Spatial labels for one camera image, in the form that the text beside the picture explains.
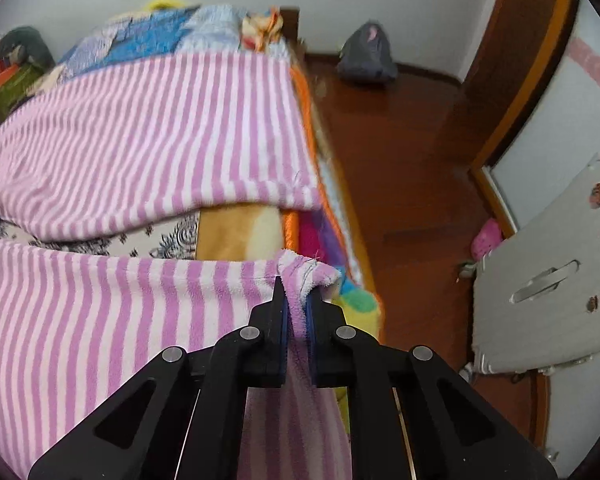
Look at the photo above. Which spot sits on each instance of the white door pink print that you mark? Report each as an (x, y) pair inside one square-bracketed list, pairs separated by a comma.
[(565, 125)]

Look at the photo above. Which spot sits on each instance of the colourful fleece blanket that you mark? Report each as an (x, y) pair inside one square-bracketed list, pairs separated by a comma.
[(240, 235)]

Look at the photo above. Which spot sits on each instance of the black white patterned sheet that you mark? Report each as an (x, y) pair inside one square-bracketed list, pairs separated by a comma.
[(165, 237)]

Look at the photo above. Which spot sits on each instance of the grey green pillow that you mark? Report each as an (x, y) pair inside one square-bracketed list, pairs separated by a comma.
[(30, 45)]

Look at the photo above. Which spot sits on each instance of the yellow pillow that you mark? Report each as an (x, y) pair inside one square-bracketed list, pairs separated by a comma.
[(164, 2)]

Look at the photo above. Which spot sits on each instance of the brown wooden door frame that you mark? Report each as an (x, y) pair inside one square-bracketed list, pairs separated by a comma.
[(525, 60)]

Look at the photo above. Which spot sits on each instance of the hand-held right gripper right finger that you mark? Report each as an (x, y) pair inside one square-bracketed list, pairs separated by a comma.
[(314, 332)]

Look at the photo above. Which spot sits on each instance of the blue patchwork quilt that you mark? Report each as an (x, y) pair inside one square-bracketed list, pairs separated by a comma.
[(145, 35)]

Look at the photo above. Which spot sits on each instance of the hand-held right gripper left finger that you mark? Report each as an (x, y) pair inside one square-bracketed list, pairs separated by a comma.
[(281, 330)]

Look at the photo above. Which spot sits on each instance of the grey bag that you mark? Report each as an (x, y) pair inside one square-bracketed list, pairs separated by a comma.
[(367, 57)]

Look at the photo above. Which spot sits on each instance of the pile of colourful clothes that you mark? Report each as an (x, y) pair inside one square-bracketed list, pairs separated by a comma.
[(0, 62)]

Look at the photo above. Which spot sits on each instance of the white plastic stool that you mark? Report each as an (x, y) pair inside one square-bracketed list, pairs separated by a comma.
[(545, 240)]

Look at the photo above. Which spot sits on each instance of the pink plush toy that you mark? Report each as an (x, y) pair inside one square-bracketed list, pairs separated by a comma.
[(486, 239)]

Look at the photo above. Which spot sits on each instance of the green box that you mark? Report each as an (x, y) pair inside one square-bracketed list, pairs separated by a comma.
[(10, 92)]

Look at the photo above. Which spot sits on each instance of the orange floral cloth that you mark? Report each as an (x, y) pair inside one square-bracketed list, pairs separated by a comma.
[(262, 27)]

